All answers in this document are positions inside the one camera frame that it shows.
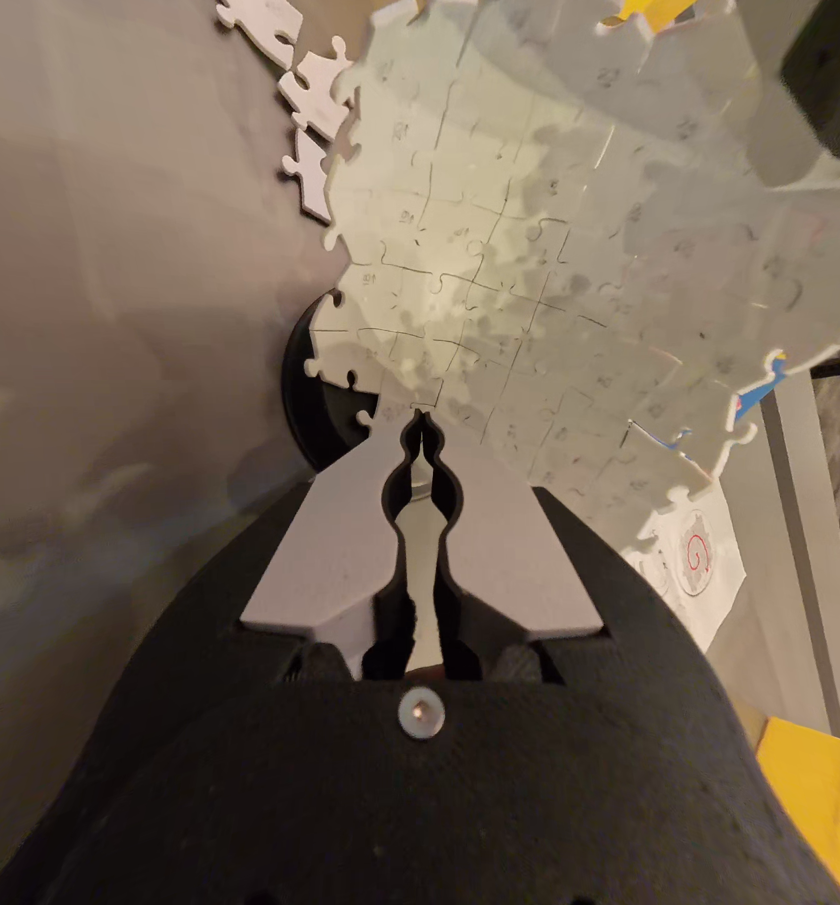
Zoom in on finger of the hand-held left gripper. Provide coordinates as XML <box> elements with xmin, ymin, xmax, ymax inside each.
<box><xmin>734</xmin><ymin>0</ymin><xmax>840</xmax><ymax>189</ymax></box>

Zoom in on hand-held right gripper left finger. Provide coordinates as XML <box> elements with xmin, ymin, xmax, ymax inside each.
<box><xmin>238</xmin><ymin>412</ymin><xmax>422</xmax><ymax>669</ymax></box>

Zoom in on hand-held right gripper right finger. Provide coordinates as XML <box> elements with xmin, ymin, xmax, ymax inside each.
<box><xmin>422</xmin><ymin>416</ymin><xmax>604</xmax><ymax>642</ymax></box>

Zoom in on black round ball stand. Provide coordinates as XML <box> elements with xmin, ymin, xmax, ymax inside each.
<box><xmin>282</xmin><ymin>291</ymin><xmax>435</xmax><ymax>503</ymax></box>

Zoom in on partly built puzzle ball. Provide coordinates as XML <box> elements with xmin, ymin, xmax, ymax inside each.
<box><xmin>303</xmin><ymin>0</ymin><xmax>840</xmax><ymax>559</ymax></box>

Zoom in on yellow plastic bin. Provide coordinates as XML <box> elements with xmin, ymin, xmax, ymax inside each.
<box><xmin>616</xmin><ymin>0</ymin><xmax>840</xmax><ymax>905</ymax></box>

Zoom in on white puzzle pieces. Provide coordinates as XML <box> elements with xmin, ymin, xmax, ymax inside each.
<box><xmin>215</xmin><ymin>0</ymin><xmax>364</xmax><ymax>226</ymax></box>

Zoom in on printed instruction sheet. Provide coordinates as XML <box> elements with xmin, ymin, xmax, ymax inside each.
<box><xmin>621</xmin><ymin>488</ymin><xmax>747</xmax><ymax>655</ymax></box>

